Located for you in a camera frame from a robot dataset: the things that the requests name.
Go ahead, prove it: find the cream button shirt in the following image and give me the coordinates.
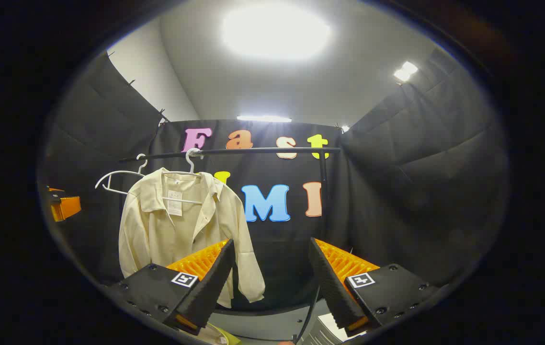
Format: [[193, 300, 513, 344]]
[[118, 167, 266, 309]]

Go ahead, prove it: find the long ceiling light strip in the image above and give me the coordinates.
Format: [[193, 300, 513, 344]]
[[237, 115, 292, 123]]

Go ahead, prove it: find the large ceiling light panel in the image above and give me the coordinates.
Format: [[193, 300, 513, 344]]
[[220, 2, 333, 60]]

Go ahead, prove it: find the small ceiling light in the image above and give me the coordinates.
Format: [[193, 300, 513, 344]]
[[393, 61, 419, 83]]

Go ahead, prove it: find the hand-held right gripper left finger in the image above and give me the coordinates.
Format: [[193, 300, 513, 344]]
[[109, 239, 236, 336]]

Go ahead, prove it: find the white plastic hanger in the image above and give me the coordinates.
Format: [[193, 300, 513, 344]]
[[161, 148, 206, 206], [94, 153, 148, 196]]

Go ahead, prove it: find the pale yellow-green object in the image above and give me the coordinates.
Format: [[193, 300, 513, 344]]
[[196, 322, 243, 345]]

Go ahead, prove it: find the black clothes rack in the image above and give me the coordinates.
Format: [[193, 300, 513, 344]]
[[118, 147, 342, 230]]

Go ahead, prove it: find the black backdrop cloth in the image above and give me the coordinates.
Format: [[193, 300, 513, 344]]
[[38, 46, 510, 312]]

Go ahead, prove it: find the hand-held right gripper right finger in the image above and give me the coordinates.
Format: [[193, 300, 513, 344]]
[[307, 237, 441, 332]]

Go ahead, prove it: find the black cable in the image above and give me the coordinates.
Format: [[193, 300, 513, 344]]
[[294, 285, 321, 343]]

